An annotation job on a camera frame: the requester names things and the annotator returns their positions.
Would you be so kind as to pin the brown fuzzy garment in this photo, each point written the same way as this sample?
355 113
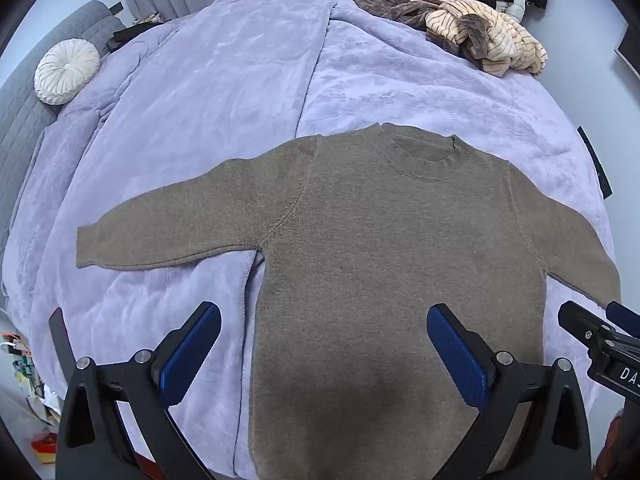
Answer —
385 7

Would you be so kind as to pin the brown knit sweater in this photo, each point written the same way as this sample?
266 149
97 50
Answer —
375 240

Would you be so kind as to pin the dark wall screen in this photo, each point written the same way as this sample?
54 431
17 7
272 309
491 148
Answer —
631 45

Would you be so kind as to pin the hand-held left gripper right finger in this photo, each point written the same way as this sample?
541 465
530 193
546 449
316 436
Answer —
457 360

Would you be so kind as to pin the round white pleated pillow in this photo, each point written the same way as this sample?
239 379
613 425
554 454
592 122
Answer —
65 72

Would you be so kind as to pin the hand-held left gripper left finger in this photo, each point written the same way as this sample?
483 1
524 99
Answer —
189 357

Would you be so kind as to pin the grey quilted headboard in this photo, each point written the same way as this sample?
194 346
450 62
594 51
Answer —
20 125

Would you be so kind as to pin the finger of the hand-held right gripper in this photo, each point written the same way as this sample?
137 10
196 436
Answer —
577 320
625 317

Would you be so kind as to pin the person's right forearm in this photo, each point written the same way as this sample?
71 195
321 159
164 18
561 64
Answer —
615 447

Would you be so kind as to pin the lavender plush blanket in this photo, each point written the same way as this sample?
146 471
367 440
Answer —
250 85

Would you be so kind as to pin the colourful floor clutter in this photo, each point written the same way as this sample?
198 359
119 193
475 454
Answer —
22 365

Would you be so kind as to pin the large cream striped garment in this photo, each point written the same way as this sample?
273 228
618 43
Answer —
505 35

